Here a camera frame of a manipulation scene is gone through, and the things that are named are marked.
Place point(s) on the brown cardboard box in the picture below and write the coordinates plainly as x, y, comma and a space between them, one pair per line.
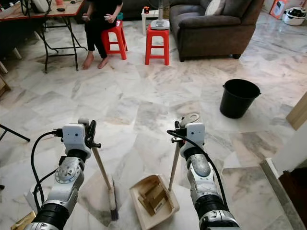
152, 197

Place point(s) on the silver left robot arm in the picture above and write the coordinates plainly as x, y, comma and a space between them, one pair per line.
64, 191

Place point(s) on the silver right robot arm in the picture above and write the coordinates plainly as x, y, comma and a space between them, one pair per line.
204, 184

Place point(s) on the black bucket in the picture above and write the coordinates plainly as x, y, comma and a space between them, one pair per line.
239, 100

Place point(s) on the long white carton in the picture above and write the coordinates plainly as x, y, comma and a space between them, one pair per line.
30, 203

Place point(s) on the black stand leg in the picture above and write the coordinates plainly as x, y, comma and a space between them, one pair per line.
2, 127

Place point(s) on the red plastic stool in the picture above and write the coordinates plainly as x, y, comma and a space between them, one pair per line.
157, 36
114, 33

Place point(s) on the light wooden cabinet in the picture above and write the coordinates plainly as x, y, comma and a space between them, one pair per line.
4, 87

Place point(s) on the brown sofa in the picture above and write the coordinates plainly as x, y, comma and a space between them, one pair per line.
213, 31

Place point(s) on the white fan base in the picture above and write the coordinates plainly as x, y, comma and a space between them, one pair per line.
159, 23

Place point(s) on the gold packet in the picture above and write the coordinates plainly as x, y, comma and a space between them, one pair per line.
24, 223

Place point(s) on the white side table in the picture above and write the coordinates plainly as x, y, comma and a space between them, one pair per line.
146, 20

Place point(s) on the dark bench with white legs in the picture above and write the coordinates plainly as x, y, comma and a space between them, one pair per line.
14, 38

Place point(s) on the seated person in black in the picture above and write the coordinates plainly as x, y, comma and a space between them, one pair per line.
103, 9

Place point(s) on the wooden folding table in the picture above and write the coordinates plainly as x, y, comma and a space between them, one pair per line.
62, 9

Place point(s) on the beige cushion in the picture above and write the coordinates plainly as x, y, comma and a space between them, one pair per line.
215, 6

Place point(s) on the dark wooden staircase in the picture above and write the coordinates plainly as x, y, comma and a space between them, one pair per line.
295, 187

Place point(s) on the orange cup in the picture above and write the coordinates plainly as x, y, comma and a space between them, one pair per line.
59, 2

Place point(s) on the white round device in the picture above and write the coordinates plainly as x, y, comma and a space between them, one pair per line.
38, 5

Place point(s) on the orange and white box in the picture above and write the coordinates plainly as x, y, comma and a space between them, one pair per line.
278, 8

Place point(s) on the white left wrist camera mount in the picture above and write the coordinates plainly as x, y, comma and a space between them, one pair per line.
76, 136

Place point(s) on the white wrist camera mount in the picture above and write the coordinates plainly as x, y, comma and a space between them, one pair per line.
76, 136
194, 136

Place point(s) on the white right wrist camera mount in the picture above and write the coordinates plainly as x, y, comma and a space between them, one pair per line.
194, 136

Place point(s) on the light wood wall panel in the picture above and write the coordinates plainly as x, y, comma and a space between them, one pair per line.
298, 112

